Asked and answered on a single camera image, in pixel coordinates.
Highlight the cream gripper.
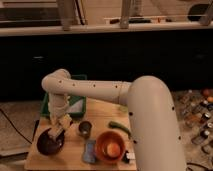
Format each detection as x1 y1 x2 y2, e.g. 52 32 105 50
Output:
50 114 73 133

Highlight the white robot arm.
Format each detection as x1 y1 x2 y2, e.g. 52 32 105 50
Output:
41 69 187 171

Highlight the purple bowl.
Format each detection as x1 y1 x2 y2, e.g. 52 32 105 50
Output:
37 129 65 156

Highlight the orange bowl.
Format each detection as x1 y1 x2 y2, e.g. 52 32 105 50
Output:
95 131 125 164

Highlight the orange fruit in bowl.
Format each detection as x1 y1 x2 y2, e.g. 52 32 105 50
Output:
106 143 120 158

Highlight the white cloth in tray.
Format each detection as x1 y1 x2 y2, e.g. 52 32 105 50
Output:
67 100 83 113

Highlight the green plastic tray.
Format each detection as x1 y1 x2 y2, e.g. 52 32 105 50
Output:
41 73 86 118

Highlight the small metal cup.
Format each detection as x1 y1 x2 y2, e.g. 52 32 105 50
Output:
78 121 92 138

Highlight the blue sponge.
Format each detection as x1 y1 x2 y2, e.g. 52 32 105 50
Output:
82 140 96 164

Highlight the spice jar rack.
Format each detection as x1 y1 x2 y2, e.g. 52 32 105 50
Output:
178 89 213 153

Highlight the black cable on floor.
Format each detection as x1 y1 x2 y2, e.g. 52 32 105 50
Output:
0 108 34 145

